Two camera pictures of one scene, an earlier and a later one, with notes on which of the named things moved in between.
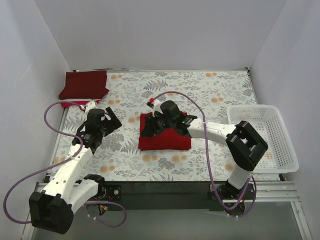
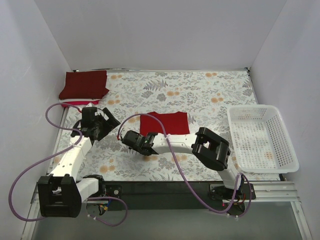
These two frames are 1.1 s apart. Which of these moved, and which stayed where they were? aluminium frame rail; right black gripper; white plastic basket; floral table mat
Moved: right black gripper
Stayed: white plastic basket; floral table mat; aluminium frame rail
